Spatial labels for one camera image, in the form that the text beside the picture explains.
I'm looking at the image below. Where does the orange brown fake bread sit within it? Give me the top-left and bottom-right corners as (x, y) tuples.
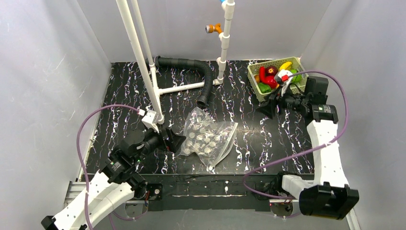
(254, 74), (261, 83)

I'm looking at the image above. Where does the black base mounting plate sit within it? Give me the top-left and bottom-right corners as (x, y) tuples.
(104, 172), (305, 212)

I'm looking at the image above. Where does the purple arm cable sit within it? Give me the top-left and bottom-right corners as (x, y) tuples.
(242, 70), (350, 201)
(76, 104), (147, 230)

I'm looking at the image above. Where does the clear zip top bag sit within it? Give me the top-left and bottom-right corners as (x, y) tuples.
(180, 107), (238, 171)

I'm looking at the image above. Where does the red fake fruit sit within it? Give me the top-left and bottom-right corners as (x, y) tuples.
(265, 65), (279, 76)

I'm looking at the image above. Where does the black corrugated hose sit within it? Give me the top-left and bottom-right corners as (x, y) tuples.
(153, 55), (214, 107)

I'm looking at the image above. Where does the white PVC pipe frame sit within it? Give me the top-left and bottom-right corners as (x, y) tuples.
(116, 0), (235, 125)

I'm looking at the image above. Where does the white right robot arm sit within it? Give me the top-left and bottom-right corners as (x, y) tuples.
(257, 77), (359, 220)

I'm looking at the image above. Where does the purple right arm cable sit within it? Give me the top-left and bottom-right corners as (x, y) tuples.
(242, 70), (350, 201)

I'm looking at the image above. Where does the red fake chili pepper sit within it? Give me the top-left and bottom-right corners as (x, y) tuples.
(259, 66), (279, 89)

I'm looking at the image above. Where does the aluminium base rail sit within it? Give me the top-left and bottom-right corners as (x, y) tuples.
(58, 179), (362, 230)

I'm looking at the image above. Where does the green fake pepper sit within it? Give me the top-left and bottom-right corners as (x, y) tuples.
(257, 82), (272, 94)

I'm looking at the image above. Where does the pale green perforated basket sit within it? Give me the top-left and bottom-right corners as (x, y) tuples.
(248, 57), (305, 102)

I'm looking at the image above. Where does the light green fake fruit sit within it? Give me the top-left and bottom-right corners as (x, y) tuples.
(290, 69), (302, 83)

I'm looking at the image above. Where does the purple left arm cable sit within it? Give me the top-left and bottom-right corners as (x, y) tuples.
(76, 104), (147, 230)

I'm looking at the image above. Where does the orange spigot valve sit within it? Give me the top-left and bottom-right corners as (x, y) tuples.
(205, 23), (223, 34)

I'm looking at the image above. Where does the yellow fake banana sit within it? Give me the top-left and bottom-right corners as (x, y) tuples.
(279, 61), (293, 71)

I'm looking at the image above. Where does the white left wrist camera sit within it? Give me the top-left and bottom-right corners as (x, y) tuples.
(137, 109), (159, 133)

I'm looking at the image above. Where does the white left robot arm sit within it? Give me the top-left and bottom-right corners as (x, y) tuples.
(41, 128), (186, 230)

